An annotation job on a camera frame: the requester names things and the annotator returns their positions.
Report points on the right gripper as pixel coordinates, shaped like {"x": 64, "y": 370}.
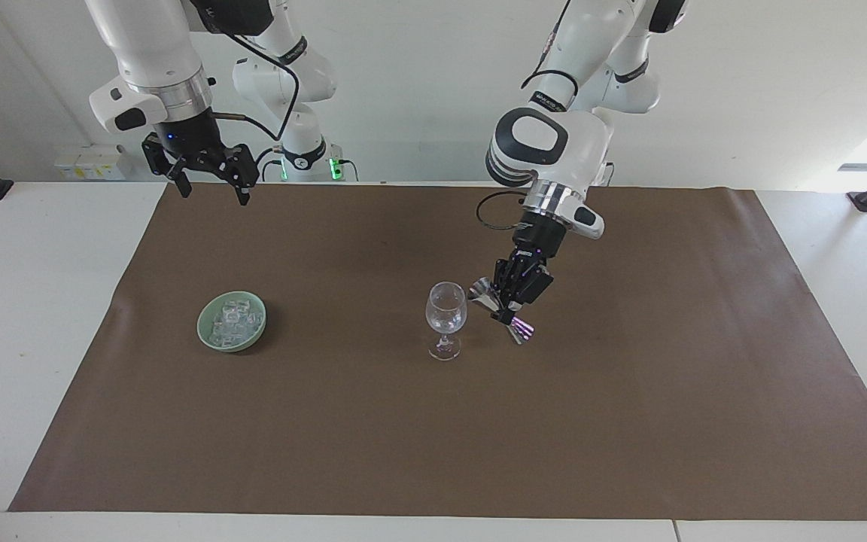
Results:
{"x": 194, "y": 135}

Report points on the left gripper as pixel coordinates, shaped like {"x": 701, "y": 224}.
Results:
{"x": 539, "y": 239}

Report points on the silver double-cone jigger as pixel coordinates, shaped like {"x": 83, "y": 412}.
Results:
{"x": 485, "y": 293}

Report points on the clear wine glass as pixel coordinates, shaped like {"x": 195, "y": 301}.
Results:
{"x": 446, "y": 309}

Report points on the clear ice cube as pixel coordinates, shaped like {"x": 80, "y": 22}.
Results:
{"x": 236, "y": 336}
{"x": 253, "y": 322}
{"x": 224, "y": 322}
{"x": 238, "y": 308}

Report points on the green ceramic bowl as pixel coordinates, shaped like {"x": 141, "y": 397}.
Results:
{"x": 211, "y": 339}

